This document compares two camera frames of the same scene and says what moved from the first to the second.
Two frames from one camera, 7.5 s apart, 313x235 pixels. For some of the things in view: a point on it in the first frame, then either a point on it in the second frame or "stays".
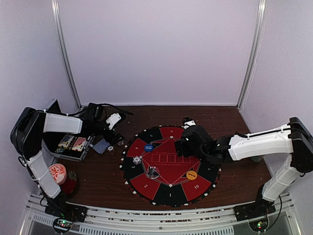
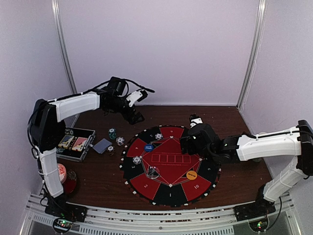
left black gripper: (108, 137) -> (133, 120)
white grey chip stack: (121, 142) stays
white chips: (137, 160) stays
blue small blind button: (148, 148) stays
